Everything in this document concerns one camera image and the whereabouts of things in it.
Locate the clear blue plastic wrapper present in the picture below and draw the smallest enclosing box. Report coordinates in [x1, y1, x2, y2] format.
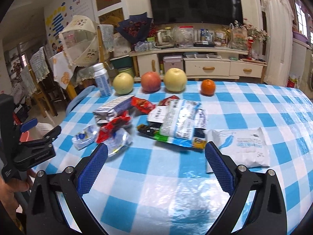
[72, 125, 100, 150]

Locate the silver foil wrapper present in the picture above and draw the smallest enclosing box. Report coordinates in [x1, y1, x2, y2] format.
[103, 128, 133, 158]

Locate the black coffee sachet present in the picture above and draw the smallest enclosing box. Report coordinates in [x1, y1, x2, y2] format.
[137, 123, 207, 150]

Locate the red candy wrapper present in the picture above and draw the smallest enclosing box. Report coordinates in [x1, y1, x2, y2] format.
[131, 97, 156, 115]

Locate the white blue snack bag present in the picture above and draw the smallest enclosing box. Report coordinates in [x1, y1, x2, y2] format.
[148, 99, 207, 140]

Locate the person's left hand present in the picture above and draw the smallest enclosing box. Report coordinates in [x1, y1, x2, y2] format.
[1, 169, 36, 222]

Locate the wooden dining table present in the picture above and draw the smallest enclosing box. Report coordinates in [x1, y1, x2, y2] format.
[49, 52, 97, 100]

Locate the wooden dining chair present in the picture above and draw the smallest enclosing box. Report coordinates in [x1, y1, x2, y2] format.
[21, 47, 58, 117]

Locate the white tissue pack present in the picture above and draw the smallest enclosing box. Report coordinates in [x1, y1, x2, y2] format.
[207, 128, 271, 168]

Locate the white blue plastic bottle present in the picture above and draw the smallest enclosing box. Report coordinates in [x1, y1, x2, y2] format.
[92, 63, 112, 97]

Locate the yellow-green pear left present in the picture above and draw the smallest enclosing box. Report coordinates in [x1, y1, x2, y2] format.
[112, 73, 134, 95]

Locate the mesh food cover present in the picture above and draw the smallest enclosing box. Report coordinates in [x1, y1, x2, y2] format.
[59, 15, 99, 70]

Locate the green plastic bucket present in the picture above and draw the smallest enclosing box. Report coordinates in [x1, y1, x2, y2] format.
[110, 56, 135, 78]

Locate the blue checkered tablecloth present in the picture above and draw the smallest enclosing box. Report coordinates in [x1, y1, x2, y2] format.
[34, 80, 313, 235]

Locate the red apple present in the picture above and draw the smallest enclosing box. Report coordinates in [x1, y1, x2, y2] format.
[141, 72, 161, 92]

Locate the orange tangerine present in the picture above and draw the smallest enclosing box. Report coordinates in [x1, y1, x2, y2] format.
[201, 79, 216, 96]

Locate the large yellow pear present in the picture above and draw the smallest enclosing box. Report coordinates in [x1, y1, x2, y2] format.
[163, 68, 187, 92]

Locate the dark blue flower bouquet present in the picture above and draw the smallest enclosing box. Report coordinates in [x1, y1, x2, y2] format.
[116, 12, 153, 45]

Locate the pink storage box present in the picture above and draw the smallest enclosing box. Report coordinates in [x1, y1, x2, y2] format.
[163, 55, 183, 73]

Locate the white electric kettle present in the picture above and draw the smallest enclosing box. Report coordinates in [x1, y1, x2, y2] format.
[156, 27, 174, 48]

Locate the cream TV cabinet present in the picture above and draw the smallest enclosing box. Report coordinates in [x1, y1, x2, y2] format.
[129, 47, 267, 83]

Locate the black flat television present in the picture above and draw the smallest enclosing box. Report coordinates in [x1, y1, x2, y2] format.
[150, 0, 244, 25]

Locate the white curtain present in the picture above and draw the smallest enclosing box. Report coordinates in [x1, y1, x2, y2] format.
[262, 0, 294, 87]

